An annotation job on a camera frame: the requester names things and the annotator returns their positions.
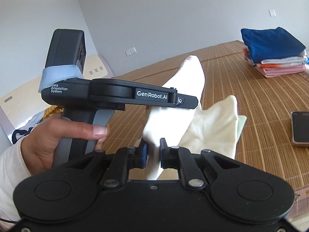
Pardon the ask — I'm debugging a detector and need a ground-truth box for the cream and green polo shirt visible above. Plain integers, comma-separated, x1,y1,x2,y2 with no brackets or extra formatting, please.
141,54,247,181

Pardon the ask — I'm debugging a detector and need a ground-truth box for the white sleeve forearm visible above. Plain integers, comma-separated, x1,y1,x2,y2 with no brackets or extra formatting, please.
0,139,31,231

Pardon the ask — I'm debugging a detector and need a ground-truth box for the left hand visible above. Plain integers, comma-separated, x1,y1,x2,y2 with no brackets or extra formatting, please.
20,113,110,175

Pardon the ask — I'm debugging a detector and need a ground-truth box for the yellow striped shirt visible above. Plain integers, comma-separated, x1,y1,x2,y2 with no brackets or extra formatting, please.
43,105,63,120

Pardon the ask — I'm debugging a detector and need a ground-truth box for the orange white folded garment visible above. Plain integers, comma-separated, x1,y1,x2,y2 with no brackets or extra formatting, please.
243,48,308,69

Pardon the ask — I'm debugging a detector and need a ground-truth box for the pink folded garment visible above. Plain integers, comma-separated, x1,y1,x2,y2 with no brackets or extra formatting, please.
254,65,306,78

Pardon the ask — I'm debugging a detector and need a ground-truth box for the bamboo bed mat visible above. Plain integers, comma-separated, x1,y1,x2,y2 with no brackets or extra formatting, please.
100,39,309,219

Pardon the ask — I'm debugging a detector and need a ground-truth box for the blue folded garment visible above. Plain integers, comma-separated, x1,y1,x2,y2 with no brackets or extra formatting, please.
240,27,306,63

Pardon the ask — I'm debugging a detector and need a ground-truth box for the smartphone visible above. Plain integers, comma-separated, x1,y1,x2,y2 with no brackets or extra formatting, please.
291,111,309,147

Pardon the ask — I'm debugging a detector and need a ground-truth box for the white wall switch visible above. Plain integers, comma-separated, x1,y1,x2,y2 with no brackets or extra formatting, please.
125,47,137,57

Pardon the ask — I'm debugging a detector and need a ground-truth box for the white wall socket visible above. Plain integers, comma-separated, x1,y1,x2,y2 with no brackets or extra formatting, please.
269,10,277,17

